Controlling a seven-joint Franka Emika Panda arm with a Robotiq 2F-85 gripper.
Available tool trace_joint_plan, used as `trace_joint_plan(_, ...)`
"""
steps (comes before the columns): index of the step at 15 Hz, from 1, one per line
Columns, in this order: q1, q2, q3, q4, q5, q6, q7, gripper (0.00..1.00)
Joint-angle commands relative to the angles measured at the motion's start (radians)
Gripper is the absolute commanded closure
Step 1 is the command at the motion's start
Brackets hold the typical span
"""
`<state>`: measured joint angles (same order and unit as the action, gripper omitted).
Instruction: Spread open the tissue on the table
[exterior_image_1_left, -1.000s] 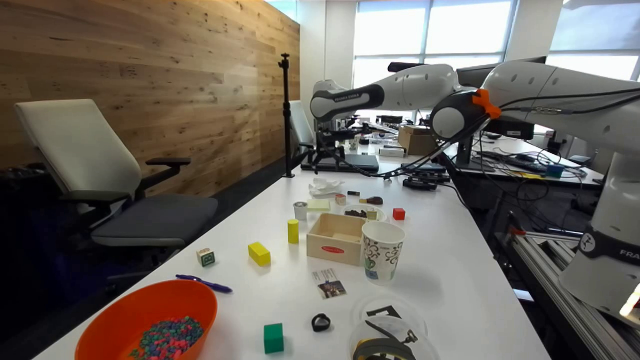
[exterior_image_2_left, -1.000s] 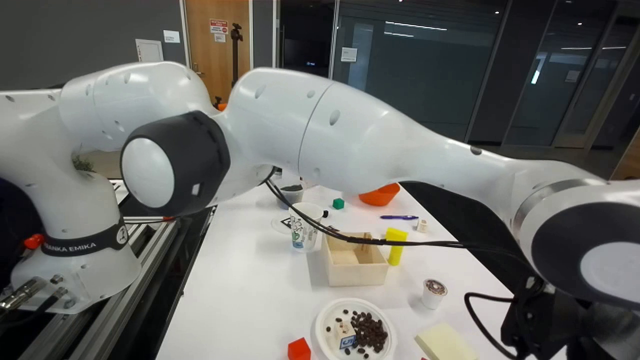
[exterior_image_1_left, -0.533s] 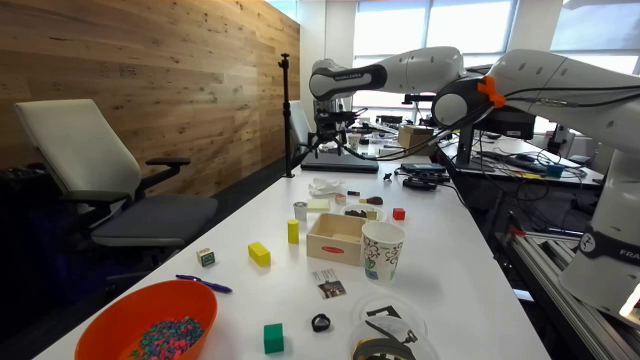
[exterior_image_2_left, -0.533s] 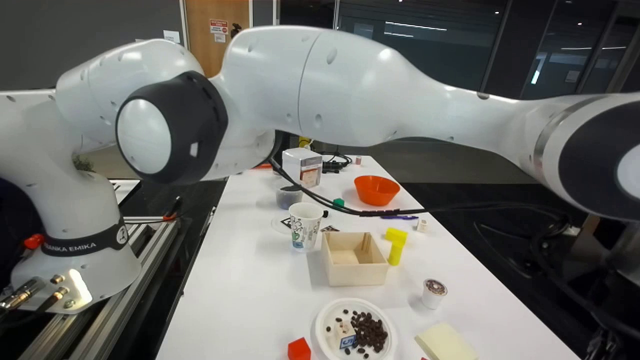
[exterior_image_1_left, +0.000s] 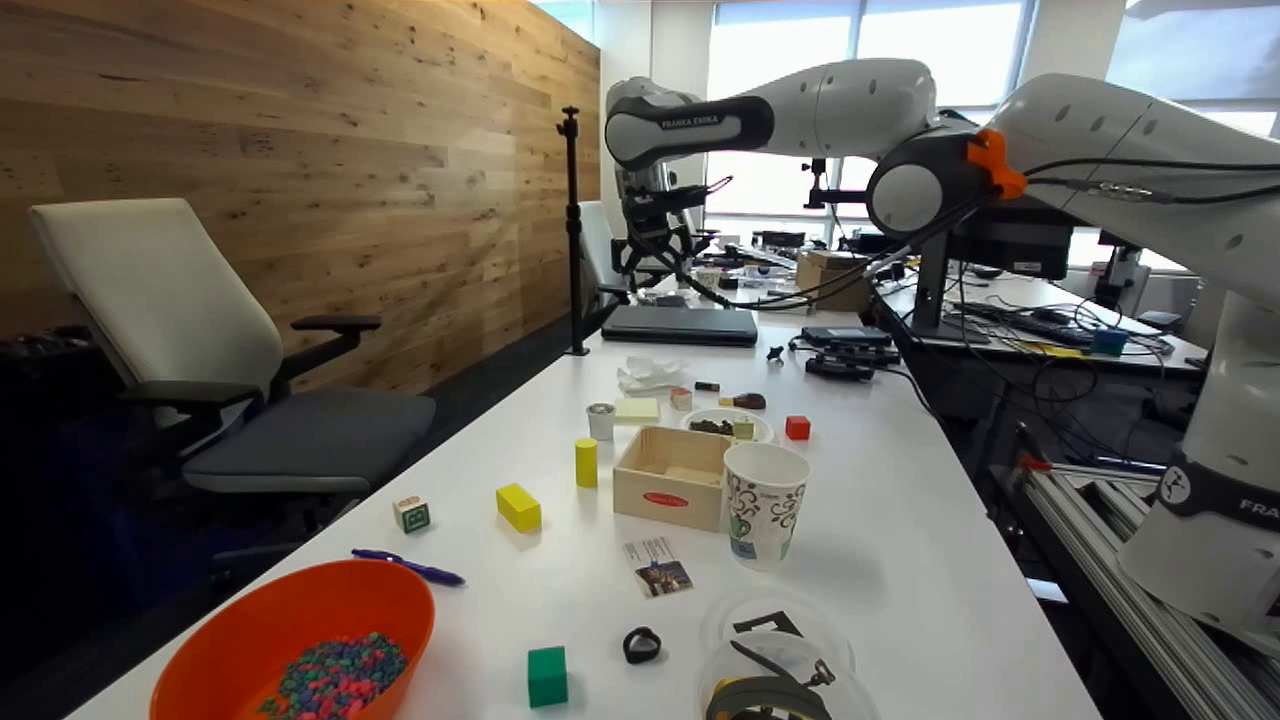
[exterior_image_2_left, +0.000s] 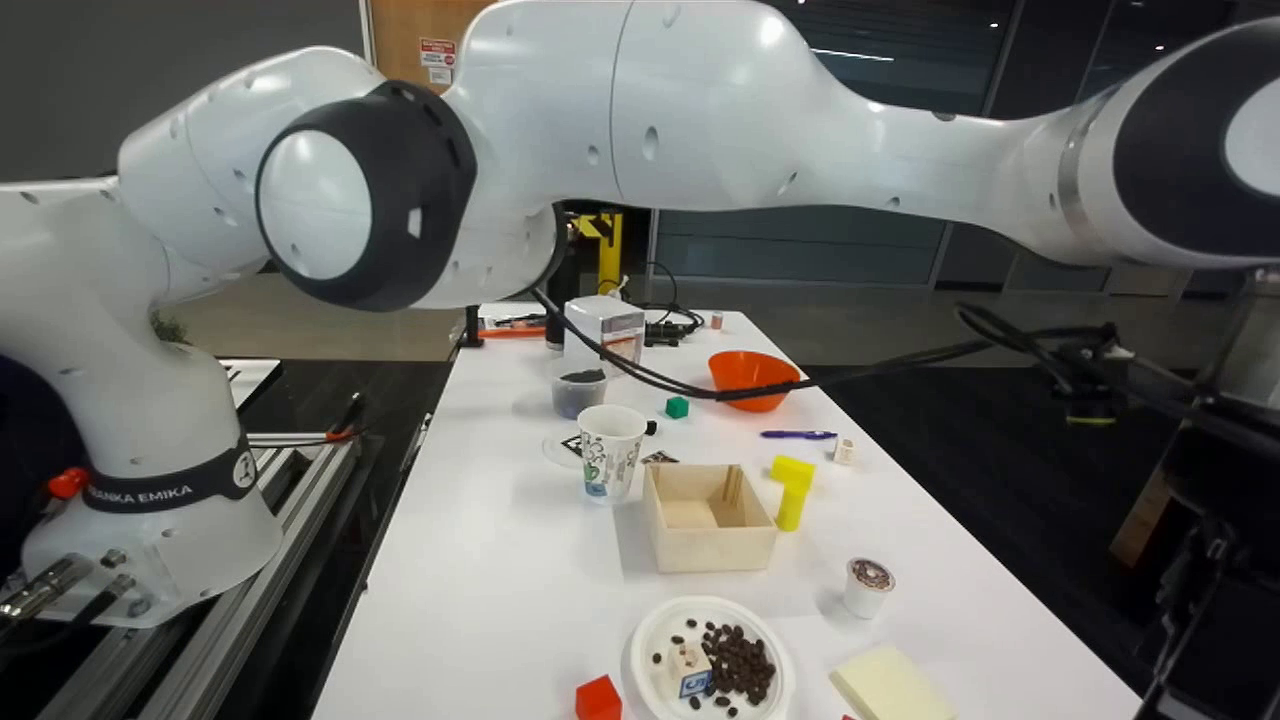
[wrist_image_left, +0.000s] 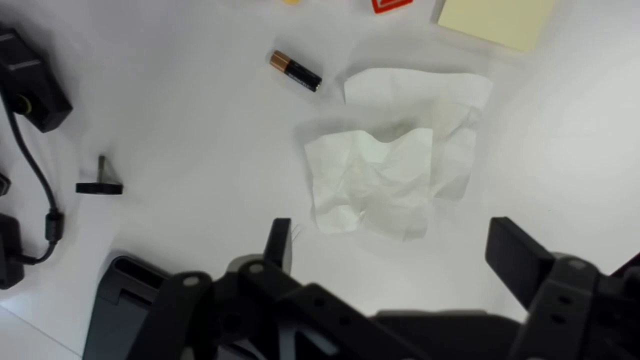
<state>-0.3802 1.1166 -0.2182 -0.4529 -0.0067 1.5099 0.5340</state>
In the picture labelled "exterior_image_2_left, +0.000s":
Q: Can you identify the folded pale yellow tissue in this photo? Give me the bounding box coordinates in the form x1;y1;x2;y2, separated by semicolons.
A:
828;646;957;720

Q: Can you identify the clear white box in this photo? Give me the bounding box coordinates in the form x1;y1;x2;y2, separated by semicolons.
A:
562;295;647;377

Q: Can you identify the clear cup with dark contents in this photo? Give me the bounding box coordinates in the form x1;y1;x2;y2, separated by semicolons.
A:
550;361;610;421

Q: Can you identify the printed paper cup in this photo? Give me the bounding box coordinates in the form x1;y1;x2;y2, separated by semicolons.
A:
577;404;650;505

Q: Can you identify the orange plastic bowl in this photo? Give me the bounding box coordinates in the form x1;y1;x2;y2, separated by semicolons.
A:
707;350;803;414

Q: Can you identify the yellow plastic block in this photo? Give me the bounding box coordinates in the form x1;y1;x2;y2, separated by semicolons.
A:
769;455;817;534

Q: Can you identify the square wooden box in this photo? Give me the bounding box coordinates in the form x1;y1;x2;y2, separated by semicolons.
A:
642;462;780;575

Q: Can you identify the white paper plate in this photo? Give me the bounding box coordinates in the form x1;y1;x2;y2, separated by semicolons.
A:
629;596;798;720

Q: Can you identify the white lettered cube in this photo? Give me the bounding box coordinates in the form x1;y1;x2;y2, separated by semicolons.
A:
667;644;714;700

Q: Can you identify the heap of coffee beans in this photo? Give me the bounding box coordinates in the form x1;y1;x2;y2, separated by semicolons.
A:
652;619;778;718

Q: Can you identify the white coffee pod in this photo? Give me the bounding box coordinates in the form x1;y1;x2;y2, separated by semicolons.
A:
844;557;897;621

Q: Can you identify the red cube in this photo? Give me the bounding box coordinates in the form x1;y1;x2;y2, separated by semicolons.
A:
575;674;624;720

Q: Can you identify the red tipped tool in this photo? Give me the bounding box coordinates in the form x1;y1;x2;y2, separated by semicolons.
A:
244;394;367;449

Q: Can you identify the red and white sign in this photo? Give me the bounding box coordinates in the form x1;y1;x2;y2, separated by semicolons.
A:
419;37;458;87

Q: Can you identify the white patterned board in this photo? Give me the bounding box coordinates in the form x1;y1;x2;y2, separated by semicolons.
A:
217;357;284;412

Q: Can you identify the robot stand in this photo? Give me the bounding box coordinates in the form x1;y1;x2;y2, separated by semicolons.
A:
0;356;453;720

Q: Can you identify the wooden door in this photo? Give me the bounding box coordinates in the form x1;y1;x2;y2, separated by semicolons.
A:
366;0;501;97

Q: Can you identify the black tripod stand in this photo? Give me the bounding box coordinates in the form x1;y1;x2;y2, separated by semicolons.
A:
1040;268;1280;720

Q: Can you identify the coil of black cable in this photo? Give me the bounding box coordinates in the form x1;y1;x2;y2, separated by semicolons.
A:
638;261;707;348

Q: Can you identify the yellow post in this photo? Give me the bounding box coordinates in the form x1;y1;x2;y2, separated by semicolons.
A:
573;211;625;297

